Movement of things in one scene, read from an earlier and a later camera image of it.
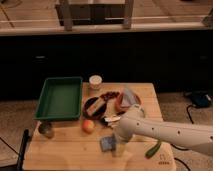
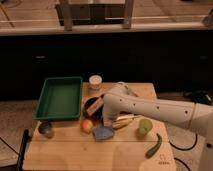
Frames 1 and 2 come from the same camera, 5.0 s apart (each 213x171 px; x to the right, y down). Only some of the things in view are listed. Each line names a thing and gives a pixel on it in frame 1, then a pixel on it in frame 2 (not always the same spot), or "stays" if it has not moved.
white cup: (95, 81) stays
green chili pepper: (152, 151) stays
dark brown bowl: (99, 113) stays
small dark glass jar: (46, 129) stays
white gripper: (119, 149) to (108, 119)
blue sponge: (107, 143) to (103, 132)
